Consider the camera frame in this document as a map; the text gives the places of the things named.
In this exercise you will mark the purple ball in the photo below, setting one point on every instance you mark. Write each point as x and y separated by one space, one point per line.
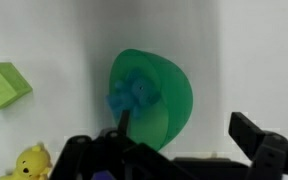
103 175

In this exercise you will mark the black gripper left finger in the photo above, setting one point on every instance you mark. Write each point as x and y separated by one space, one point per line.
117 156

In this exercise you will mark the yellow toy animal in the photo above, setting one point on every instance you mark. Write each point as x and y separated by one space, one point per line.
29 165

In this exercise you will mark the green translucent plastic bowl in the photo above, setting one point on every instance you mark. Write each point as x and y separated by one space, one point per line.
174 96

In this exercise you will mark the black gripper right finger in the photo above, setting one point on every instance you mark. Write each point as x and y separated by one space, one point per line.
270 150

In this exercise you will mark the blue toy animal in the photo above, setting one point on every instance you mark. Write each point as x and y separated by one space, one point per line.
135 91

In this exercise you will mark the light green cube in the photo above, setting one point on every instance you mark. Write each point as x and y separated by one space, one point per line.
2 86

